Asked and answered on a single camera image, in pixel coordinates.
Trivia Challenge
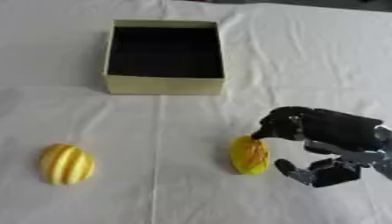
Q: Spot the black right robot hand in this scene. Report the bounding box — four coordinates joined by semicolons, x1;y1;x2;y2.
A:
249;106;386;188

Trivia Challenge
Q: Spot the tan box with black inside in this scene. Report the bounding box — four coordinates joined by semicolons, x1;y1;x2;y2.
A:
102;18;227;95

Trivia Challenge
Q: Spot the yellow-orange oval toy fruit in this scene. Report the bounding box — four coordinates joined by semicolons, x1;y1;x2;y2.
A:
227;135;271;176

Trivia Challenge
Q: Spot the yellow ridged toy fruit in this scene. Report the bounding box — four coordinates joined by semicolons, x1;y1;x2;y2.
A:
38;143;97;186

